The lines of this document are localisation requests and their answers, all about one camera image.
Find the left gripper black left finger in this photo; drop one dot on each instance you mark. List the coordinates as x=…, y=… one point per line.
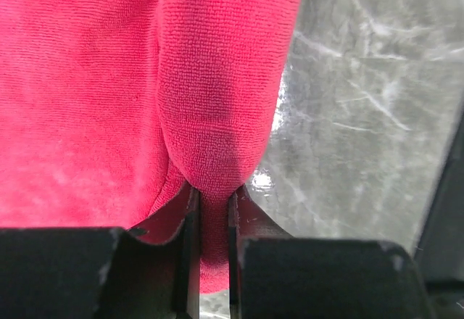
x=148, y=271

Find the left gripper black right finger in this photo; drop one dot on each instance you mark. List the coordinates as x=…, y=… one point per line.
x=276, y=275

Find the red towel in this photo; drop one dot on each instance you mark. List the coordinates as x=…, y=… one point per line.
x=109, y=106

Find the black base beam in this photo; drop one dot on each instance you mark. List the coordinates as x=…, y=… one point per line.
x=439, y=252

